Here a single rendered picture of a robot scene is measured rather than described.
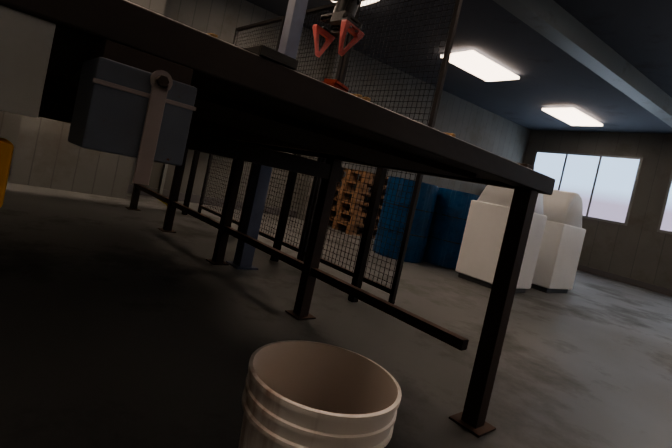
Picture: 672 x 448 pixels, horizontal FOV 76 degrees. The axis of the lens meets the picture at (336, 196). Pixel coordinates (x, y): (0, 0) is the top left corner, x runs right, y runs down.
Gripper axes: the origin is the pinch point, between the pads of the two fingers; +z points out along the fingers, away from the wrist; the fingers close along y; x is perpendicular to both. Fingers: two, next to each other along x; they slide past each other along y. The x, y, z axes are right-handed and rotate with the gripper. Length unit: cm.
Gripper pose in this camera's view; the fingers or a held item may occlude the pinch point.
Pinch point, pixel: (329, 52)
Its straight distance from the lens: 116.4
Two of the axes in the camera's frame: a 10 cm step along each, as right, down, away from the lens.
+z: -3.5, 9.4, -0.3
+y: 6.2, 2.1, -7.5
